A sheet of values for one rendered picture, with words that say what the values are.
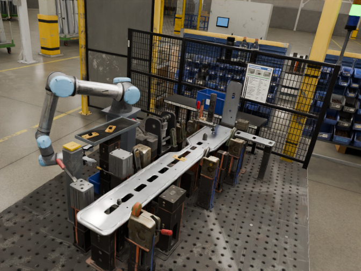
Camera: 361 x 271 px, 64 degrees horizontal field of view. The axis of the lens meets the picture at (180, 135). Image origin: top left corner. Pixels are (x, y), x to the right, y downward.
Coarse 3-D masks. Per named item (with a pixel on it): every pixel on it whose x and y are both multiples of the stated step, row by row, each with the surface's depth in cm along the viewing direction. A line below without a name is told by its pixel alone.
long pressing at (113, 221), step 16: (208, 128) 218; (224, 128) 222; (192, 144) 191; (208, 144) 193; (160, 160) 168; (192, 160) 171; (144, 176) 151; (160, 176) 152; (176, 176) 155; (112, 192) 136; (128, 192) 137; (144, 192) 138; (160, 192) 141; (96, 208) 125; (128, 208) 127; (96, 224) 116; (112, 224) 117
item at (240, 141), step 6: (234, 138) 198; (234, 144) 194; (240, 144) 192; (228, 150) 198; (234, 150) 196; (240, 150) 193; (228, 156) 200; (234, 156) 197; (240, 156) 197; (228, 162) 201; (234, 162) 200; (240, 162) 201; (228, 168) 202; (234, 168) 202; (228, 174) 204; (234, 174) 202; (222, 180) 208; (228, 180) 205; (234, 180) 206; (234, 186) 205
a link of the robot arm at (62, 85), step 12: (60, 72) 169; (48, 84) 166; (60, 84) 159; (72, 84) 162; (84, 84) 169; (96, 84) 174; (108, 84) 179; (120, 84) 182; (132, 84) 191; (60, 96) 162; (108, 96) 180; (120, 96) 182; (132, 96) 184
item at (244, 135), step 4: (236, 132) 216; (240, 132) 217; (244, 132) 218; (236, 136) 212; (240, 136) 211; (244, 136) 212; (248, 136) 212; (252, 136) 213; (256, 136) 214; (248, 140) 208; (252, 140) 207; (256, 140) 207; (260, 140) 208; (264, 140) 208; (268, 140) 209; (264, 144) 203; (268, 144) 203; (272, 144) 204
